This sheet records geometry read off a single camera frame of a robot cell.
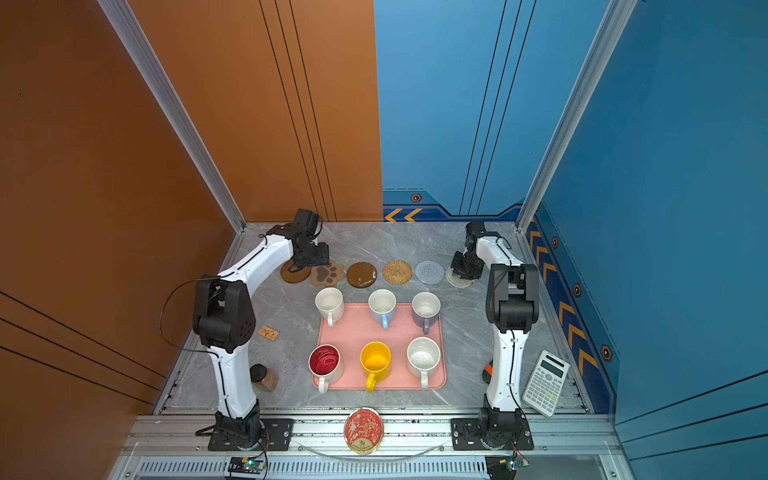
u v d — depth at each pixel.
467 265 0.91
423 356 0.86
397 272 1.05
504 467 0.70
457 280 1.02
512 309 0.59
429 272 1.05
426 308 0.95
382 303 0.92
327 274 1.05
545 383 0.81
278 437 0.73
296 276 1.04
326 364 0.83
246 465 0.71
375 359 0.85
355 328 0.92
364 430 0.71
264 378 0.74
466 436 0.72
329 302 0.92
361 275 1.04
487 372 0.82
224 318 0.54
